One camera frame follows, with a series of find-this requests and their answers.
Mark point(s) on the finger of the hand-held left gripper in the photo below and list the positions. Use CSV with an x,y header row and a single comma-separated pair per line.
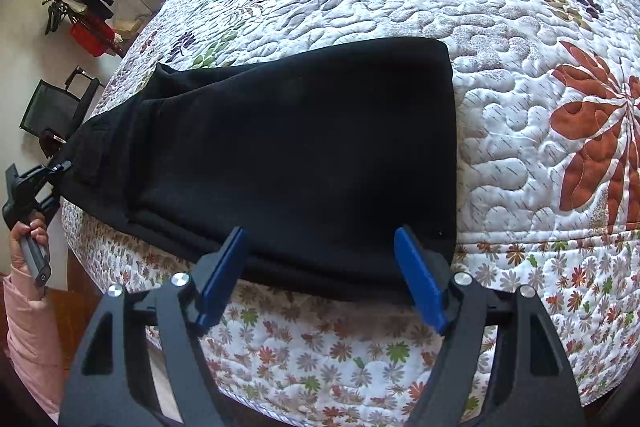
x,y
49,206
57,169

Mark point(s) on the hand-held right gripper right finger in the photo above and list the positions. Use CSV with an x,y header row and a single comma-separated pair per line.
x,y
420,279

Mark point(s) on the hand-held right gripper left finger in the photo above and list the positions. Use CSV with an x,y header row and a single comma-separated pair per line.
x,y
222,279

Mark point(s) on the black pants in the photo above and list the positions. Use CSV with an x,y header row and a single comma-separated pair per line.
x,y
300,147

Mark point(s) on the person's left forearm pink sleeve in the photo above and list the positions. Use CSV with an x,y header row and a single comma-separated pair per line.
x,y
32,337

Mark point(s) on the person's left hand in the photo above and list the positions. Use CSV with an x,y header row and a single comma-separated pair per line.
x,y
25,252

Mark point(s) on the black mesh chair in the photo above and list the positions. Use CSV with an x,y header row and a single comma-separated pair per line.
x,y
50,109

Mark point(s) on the red bag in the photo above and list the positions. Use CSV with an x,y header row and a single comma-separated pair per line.
x,y
90,38

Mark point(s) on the wooden coat rack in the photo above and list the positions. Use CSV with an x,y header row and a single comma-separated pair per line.
x,y
55,2

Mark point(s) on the floral quilted bedspread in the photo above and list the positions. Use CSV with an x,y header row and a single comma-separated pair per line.
x,y
510,117

